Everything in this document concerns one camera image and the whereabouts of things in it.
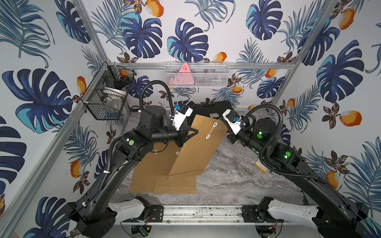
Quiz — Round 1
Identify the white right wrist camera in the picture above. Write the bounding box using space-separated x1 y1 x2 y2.
222 109 241 135

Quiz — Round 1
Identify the black wire basket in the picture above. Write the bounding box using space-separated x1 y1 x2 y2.
81 62 137 121

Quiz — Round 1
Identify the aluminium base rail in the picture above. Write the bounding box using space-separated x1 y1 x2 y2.
80 204 322 226

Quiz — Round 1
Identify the brown kraft file bag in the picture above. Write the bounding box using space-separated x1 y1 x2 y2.
130 142 180 193

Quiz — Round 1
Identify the pink triangular item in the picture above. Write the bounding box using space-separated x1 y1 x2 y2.
167 62 195 87

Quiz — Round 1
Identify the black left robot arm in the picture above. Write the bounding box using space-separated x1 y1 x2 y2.
64 80 198 238

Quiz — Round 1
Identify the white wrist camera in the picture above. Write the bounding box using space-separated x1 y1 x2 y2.
222 109 241 135
172 102 193 131

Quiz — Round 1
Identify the black plastic tool case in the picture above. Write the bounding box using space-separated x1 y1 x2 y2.
188 101 233 121

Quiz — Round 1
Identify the brown file bag stack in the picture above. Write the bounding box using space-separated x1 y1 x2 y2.
165 114 229 181

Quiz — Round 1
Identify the clear wall shelf basket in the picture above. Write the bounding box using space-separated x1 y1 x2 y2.
164 61 230 88

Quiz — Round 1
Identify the white work glove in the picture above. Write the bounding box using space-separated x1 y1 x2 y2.
255 159 267 173

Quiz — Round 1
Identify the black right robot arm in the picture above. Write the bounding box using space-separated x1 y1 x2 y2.
222 104 372 238

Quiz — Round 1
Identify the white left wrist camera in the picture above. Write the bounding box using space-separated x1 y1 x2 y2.
172 102 193 131

